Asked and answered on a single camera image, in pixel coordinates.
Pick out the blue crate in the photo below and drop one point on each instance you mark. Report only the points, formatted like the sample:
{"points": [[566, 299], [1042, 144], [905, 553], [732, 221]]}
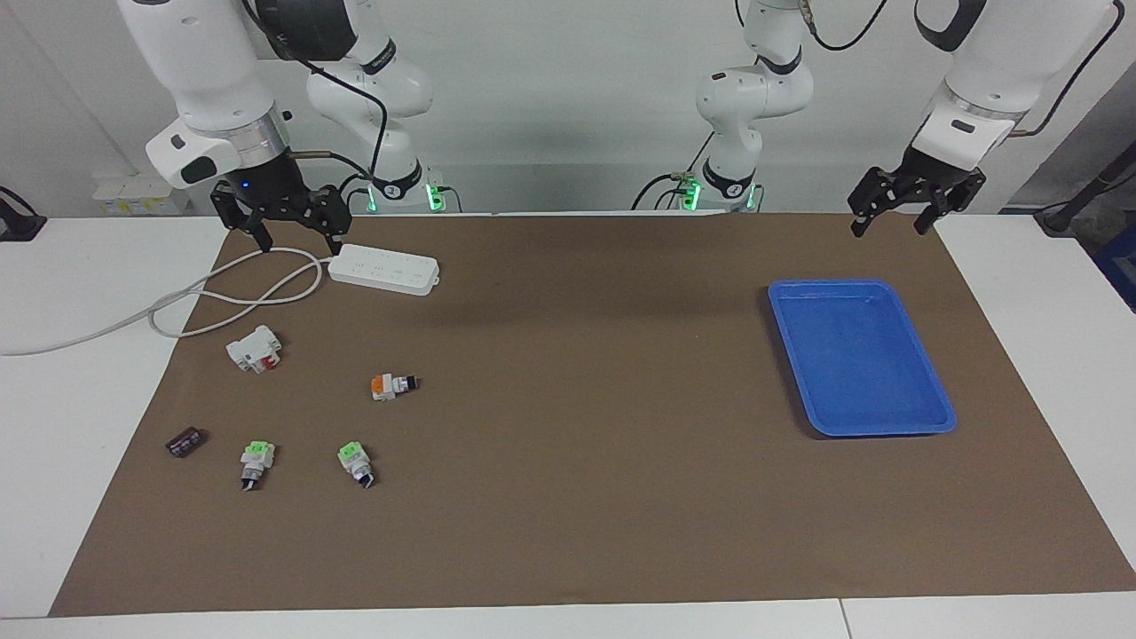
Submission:
{"points": [[1120, 271]]}

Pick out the black stand with pole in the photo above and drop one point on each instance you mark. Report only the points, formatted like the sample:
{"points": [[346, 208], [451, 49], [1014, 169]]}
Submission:
{"points": [[1061, 217]]}

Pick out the white and red switch block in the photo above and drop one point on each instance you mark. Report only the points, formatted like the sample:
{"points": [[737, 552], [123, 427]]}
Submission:
{"points": [[248, 348]]}

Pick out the green and white switch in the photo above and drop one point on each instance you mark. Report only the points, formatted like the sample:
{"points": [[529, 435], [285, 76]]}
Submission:
{"points": [[352, 456], [257, 454]]}

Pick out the orange and white switch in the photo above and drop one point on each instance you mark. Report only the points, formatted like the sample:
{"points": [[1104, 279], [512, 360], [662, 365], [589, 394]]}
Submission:
{"points": [[383, 386]]}

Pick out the black clamp base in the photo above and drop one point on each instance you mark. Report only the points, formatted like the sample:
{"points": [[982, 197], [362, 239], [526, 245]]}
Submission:
{"points": [[19, 226]]}

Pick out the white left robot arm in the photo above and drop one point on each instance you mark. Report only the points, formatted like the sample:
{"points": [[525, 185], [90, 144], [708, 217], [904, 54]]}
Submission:
{"points": [[1003, 53]]}

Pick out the brown table mat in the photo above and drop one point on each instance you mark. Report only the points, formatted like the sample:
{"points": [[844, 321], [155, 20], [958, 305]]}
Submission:
{"points": [[577, 444]]}

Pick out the white power strip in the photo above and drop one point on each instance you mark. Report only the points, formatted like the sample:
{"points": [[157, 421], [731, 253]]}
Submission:
{"points": [[383, 268]]}

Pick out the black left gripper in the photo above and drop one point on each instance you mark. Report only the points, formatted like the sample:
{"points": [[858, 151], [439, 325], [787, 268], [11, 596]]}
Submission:
{"points": [[923, 176]]}

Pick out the small dark cylindrical capacitor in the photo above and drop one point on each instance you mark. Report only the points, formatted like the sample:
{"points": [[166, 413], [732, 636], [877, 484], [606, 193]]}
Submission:
{"points": [[185, 442]]}

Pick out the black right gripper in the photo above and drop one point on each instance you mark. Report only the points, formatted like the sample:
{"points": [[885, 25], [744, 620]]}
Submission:
{"points": [[271, 182]]}

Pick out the blue plastic tray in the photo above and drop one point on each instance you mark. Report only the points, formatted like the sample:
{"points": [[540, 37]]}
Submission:
{"points": [[856, 355]]}

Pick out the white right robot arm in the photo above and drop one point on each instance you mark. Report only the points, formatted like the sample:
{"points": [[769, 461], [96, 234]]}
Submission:
{"points": [[204, 62]]}

